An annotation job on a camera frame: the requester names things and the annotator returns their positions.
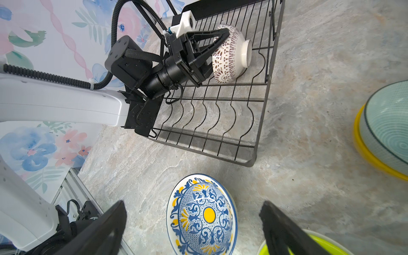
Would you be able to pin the blue yellow patterned bowl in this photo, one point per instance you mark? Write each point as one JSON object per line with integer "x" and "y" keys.
{"x": 201, "y": 217}

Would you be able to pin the white maroon patterned bowl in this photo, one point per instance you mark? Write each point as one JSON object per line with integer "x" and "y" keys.
{"x": 233, "y": 57}

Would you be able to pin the white bowl under green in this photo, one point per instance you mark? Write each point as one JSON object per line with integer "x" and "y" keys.
{"x": 331, "y": 246}

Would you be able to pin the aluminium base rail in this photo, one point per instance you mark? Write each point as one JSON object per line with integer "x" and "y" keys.
{"x": 73, "y": 188}

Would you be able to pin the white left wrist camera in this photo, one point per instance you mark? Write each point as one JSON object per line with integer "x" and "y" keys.
{"x": 183, "y": 23}

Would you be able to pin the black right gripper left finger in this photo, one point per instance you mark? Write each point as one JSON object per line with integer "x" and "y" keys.
{"x": 102, "y": 237}

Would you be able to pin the black wire dish rack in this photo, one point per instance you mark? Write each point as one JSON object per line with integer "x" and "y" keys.
{"x": 220, "y": 121}

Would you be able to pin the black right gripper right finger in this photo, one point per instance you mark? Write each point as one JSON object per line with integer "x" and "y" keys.
{"x": 279, "y": 230}

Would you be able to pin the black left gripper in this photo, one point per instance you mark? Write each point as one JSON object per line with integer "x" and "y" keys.
{"x": 186, "y": 60}

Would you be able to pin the lime green bowl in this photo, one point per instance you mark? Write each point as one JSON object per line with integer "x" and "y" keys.
{"x": 305, "y": 246}

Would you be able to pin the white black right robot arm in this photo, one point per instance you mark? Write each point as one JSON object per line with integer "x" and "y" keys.
{"x": 33, "y": 225}

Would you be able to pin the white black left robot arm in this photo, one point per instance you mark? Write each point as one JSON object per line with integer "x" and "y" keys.
{"x": 29, "y": 95}

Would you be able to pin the teal striped bowl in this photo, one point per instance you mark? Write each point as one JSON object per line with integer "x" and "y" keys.
{"x": 384, "y": 126}

